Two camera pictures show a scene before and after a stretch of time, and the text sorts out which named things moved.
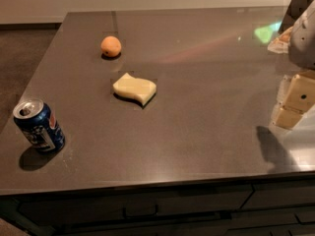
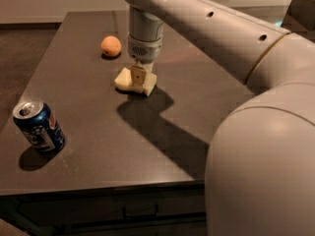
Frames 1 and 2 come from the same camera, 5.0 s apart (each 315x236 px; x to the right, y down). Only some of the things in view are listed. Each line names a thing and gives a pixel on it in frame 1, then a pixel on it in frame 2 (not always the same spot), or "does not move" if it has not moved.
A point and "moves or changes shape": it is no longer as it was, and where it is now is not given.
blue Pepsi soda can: [36, 121] does not move
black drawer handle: [157, 210] does not move
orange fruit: [110, 46] does not move
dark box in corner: [299, 4] does not move
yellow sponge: [137, 88] moves or changes shape
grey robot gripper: [303, 41] to [145, 50]
